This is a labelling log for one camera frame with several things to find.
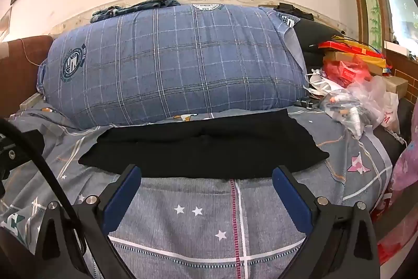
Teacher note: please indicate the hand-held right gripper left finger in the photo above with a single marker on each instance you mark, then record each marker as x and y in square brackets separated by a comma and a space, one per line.
[122, 197]

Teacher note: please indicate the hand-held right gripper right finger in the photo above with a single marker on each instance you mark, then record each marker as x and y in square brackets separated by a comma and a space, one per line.
[292, 200]

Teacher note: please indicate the black pants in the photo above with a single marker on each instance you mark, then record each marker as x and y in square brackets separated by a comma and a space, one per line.
[202, 148]

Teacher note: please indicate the brown headboard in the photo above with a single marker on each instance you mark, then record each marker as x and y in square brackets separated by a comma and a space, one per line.
[19, 76]

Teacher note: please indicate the grey patterned bed sheet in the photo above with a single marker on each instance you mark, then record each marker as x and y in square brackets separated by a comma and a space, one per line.
[196, 233]

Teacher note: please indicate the red printed bag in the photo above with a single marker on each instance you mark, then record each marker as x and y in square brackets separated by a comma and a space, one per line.
[395, 233]

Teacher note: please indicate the white crumpled paper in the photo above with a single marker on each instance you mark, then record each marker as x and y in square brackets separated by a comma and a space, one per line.
[321, 81]

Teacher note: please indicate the pink floral cloth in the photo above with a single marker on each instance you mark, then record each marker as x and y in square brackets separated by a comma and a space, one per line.
[406, 154]

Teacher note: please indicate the clear plastic bag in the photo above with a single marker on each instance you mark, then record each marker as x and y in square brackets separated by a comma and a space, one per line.
[365, 96]

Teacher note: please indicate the red plastic bag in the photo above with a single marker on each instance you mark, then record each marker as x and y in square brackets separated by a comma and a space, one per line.
[346, 73]

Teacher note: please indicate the blue plaid quilt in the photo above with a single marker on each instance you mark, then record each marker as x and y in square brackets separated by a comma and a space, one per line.
[179, 63]

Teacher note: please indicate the small cardboard box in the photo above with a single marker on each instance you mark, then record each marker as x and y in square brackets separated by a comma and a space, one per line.
[393, 84]

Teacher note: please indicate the red flat box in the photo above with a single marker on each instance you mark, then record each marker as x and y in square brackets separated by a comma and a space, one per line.
[346, 47]

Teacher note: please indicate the black bag behind quilt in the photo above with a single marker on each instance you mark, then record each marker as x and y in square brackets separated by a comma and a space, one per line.
[310, 34]

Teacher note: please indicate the brick pattern cabinet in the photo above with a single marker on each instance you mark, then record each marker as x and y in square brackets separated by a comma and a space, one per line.
[406, 69]

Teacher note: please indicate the black cloth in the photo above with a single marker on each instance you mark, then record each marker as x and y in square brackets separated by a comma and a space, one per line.
[292, 11]

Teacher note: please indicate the dark denim clothes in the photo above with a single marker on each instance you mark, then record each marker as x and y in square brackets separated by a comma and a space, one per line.
[140, 6]

